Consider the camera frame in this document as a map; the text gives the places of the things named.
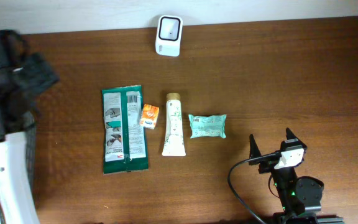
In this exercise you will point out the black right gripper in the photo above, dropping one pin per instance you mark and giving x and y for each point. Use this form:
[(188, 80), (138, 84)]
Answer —
[(266, 167)]

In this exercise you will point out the mint green wipes packet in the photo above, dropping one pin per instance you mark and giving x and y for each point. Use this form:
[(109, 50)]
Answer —
[(207, 126)]

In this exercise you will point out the white tube with cork cap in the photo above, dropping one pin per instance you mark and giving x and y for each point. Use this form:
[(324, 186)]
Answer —
[(174, 140)]

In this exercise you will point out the small orange box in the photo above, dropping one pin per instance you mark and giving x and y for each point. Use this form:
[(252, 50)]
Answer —
[(149, 116)]

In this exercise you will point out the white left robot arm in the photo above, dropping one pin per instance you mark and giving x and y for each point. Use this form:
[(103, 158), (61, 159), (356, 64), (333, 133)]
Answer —
[(23, 77)]

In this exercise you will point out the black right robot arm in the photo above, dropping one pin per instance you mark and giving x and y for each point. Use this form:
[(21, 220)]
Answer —
[(300, 196)]

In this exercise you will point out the white barcode scanner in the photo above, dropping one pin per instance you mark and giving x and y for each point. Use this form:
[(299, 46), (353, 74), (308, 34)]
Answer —
[(168, 36)]

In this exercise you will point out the grey plastic basket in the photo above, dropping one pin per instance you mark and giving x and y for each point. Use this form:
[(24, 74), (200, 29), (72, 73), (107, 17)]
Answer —
[(30, 136)]

